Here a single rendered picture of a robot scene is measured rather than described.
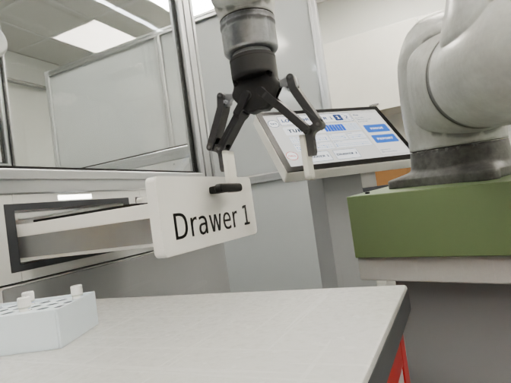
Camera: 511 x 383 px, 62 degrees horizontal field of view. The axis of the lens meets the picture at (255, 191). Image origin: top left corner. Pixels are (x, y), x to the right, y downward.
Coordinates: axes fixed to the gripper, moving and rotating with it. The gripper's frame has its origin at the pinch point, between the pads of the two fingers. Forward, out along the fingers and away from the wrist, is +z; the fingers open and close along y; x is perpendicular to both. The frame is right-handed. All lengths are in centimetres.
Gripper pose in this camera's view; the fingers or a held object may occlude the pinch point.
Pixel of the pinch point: (269, 179)
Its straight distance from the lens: 68.2
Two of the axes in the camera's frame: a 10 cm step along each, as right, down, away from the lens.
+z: 1.4, 9.9, -0.3
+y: -9.0, 1.4, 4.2
